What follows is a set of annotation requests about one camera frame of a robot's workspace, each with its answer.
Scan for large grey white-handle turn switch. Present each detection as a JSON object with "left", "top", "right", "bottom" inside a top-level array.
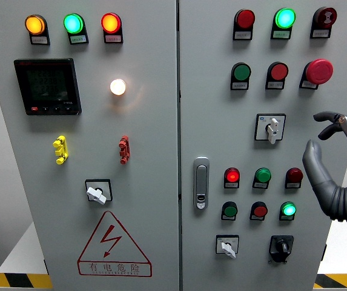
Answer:
[{"left": 254, "top": 113, "right": 287, "bottom": 146}]

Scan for small green lit lamp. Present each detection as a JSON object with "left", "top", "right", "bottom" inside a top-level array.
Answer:
[{"left": 280, "top": 201, "right": 297, "bottom": 217}]

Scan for small dark red lamp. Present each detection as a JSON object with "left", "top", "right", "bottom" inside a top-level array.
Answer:
[{"left": 285, "top": 167, "right": 304, "bottom": 184}]

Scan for black yellow striped tape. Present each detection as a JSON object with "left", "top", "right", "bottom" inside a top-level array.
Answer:
[
  {"left": 313, "top": 273, "right": 347, "bottom": 289},
  {"left": 0, "top": 273, "right": 53, "bottom": 289}
]

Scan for small red push button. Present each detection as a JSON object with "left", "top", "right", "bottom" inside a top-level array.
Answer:
[{"left": 250, "top": 201, "right": 268, "bottom": 218}]

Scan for small green unlit lamp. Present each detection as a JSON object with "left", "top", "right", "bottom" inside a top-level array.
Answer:
[{"left": 254, "top": 167, "right": 272, "bottom": 183}]

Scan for small green push button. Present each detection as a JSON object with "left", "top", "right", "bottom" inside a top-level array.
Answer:
[{"left": 221, "top": 201, "right": 239, "bottom": 218}]

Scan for small red lit lamp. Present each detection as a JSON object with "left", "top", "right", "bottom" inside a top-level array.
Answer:
[{"left": 224, "top": 167, "right": 240, "bottom": 183}]

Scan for large red stop button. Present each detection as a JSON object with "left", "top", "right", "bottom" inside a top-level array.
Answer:
[{"left": 303, "top": 58, "right": 334, "bottom": 85}]

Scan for silver door lock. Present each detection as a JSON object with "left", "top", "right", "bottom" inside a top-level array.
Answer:
[{"left": 193, "top": 156, "right": 210, "bottom": 210}]

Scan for large red push button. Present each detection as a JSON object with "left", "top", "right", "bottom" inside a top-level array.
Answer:
[{"left": 266, "top": 62, "right": 289, "bottom": 82}]

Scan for grey cabinet door with lock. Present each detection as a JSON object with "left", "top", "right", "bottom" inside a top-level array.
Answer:
[{"left": 178, "top": 0, "right": 347, "bottom": 291}]

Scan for large green push button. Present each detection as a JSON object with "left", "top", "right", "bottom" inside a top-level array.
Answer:
[{"left": 231, "top": 62, "right": 252, "bottom": 82}]

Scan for dark red buzzer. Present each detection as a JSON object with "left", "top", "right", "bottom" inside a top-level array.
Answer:
[{"left": 313, "top": 7, "right": 338, "bottom": 30}]

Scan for large green lit lamp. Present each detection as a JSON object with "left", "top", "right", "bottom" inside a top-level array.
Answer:
[
  {"left": 63, "top": 13, "right": 85, "bottom": 35},
  {"left": 274, "top": 7, "right": 297, "bottom": 30}
]

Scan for grey cabinet door with display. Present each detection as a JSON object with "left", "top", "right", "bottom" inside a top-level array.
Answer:
[{"left": 0, "top": 0, "right": 180, "bottom": 291}]

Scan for large red unlit lamp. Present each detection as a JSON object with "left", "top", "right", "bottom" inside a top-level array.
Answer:
[{"left": 234, "top": 8, "right": 256, "bottom": 30}]

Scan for red warning triangle sticker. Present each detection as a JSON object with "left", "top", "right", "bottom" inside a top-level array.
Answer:
[{"left": 77, "top": 210, "right": 153, "bottom": 278}]

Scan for white round lamp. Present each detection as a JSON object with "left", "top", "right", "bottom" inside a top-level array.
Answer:
[{"left": 110, "top": 78, "right": 127, "bottom": 96}]

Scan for large red-orange lit lamp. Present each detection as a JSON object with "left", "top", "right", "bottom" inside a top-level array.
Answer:
[{"left": 101, "top": 12, "right": 122, "bottom": 34}]

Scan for black display meter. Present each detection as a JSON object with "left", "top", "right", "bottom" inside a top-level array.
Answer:
[{"left": 13, "top": 58, "right": 82, "bottom": 116}]

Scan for yellow round lamp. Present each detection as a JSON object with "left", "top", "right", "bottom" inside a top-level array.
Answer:
[{"left": 24, "top": 14, "right": 47, "bottom": 36}]

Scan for black-handle turn switch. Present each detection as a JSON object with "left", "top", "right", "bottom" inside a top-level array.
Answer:
[{"left": 268, "top": 235, "right": 294, "bottom": 264}]

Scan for small white-handle turn switch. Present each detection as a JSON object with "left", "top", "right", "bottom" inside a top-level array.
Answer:
[{"left": 216, "top": 234, "right": 240, "bottom": 259}]

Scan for small red handle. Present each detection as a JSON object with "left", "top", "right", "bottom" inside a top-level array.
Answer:
[{"left": 118, "top": 135, "right": 131, "bottom": 165}]

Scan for white-handle turn switch plain plate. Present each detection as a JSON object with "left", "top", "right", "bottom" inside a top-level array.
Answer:
[{"left": 84, "top": 178, "right": 113, "bottom": 206}]

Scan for small yellow handle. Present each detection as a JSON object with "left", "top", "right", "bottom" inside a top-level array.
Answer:
[{"left": 53, "top": 135, "right": 70, "bottom": 165}]

